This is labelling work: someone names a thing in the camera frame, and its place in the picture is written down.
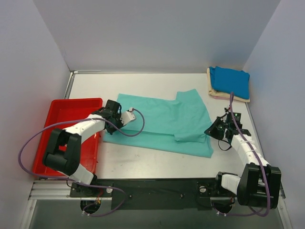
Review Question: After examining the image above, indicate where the teal t shirt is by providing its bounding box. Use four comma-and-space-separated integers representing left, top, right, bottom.
103, 89, 213, 158

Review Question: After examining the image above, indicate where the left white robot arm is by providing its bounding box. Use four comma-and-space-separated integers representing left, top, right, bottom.
42, 100, 123, 197

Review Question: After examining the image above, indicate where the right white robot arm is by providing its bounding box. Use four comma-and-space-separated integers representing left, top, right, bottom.
205, 109, 282, 209

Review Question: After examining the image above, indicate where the folded pink t shirt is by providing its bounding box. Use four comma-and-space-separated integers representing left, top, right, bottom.
211, 96, 230, 100

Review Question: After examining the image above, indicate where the folded beige t shirt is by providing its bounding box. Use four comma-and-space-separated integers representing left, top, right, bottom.
207, 67, 250, 103

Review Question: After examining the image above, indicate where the folded blue t shirt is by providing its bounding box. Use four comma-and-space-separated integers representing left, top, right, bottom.
209, 66, 250, 100

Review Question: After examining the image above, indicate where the red plastic bin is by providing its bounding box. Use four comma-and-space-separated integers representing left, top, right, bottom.
31, 97, 103, 177

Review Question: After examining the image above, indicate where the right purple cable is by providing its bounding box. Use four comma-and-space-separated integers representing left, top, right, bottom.
214, 91, 272, 217

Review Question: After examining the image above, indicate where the purple cable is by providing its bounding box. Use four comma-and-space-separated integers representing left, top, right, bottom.
18, 107, 145, 217
214, 91, 272, 217

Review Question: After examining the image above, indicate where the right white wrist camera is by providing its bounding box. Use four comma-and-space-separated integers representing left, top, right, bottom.
224, 106, 234, 117

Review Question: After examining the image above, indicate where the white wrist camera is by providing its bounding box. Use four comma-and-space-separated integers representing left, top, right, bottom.
224, 106, 234, 117
120, 108, 136, 126

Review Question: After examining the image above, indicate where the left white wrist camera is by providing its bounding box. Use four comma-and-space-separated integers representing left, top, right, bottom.
120, 108, 136, 126

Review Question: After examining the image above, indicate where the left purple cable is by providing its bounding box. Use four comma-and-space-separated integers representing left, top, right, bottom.
18, 107, 145, 217

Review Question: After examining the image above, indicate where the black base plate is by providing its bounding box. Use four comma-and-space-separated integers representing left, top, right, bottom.
70, 178, 235, 213

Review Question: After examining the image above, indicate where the aluminium frame rail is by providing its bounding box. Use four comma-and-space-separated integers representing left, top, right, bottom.
29, 180, 71, 200

